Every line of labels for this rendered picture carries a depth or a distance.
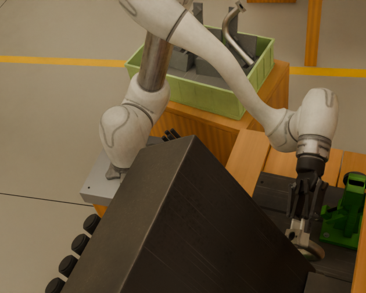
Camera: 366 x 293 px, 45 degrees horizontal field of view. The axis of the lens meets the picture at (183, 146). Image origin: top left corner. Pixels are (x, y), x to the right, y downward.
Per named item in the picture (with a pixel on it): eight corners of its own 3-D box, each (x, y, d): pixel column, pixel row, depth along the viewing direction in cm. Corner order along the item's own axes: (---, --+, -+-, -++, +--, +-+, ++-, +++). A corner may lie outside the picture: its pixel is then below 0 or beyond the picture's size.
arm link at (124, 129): (101, 163, 176) (83, 125, 159) (123, 131, 186) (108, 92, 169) (136, 173, 169) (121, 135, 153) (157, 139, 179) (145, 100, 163)
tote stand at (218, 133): (156, 182, 288) (125, 93, 229) (196, 128, 314) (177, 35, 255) (251, 222, 258) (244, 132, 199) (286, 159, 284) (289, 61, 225)
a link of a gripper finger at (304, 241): (309, 221, 116) (311, 221, 115) (305, 247, 114) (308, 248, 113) (301, 218, 115) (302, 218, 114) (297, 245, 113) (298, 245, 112)
